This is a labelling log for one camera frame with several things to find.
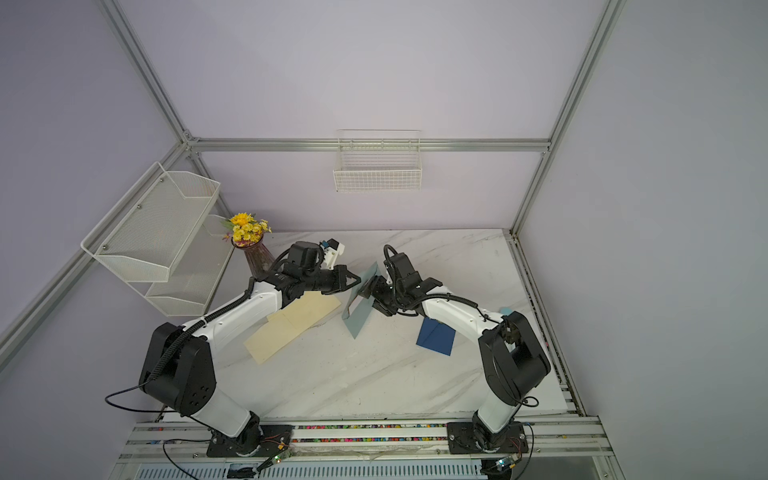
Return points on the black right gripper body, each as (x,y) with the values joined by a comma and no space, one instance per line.
(388,297)

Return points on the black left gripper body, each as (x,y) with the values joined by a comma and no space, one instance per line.
(322,281)

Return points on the light teal envelope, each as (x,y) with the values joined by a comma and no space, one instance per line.
(360,303)

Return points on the dark blue envelope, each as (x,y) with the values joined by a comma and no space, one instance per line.
(436,336)

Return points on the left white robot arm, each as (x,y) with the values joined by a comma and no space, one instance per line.
(180,366)

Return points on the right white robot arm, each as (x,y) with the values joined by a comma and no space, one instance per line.
(512,357)

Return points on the pale yellow envelope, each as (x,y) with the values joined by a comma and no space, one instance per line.
(306,311)

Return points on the cream lined letter paper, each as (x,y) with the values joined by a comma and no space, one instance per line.
(272,337)

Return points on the purple ribbed glass vase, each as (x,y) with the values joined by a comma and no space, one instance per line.
(259,258)

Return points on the yellow flower bouquet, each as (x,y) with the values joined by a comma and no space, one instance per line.
(244,230)

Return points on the white mesh two-tier shelf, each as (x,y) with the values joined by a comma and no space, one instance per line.
(164,240)

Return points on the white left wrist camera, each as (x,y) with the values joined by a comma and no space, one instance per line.
(332,251)

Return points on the white wire wall basket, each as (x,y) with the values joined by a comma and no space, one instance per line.
(378,161)

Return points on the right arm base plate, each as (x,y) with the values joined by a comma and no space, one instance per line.
(471,438)

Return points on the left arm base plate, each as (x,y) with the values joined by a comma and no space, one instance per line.
(264,441)

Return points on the aluminium mounting rail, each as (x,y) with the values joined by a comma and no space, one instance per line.
(558,447)

